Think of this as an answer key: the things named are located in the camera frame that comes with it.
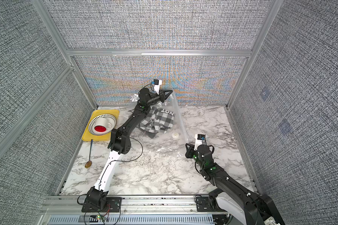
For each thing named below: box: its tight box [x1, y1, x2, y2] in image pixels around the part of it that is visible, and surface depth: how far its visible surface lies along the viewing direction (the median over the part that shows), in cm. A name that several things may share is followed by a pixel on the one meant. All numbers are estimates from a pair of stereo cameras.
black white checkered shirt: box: [139, 105, 175, 139], surface depth 105 cm
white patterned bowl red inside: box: [88, 113, 117, 136], surface depth 106 cm
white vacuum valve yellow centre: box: [171, 132, 180, 139], surface depth 102 cm
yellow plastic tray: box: [81, 109, 120, 142], surface depth 102 cm
